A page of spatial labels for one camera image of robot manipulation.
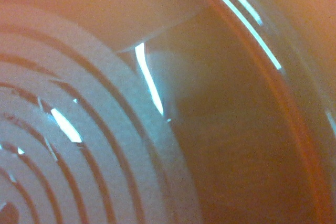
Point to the orange red plastic plate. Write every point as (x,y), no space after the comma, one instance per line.
(162,111)

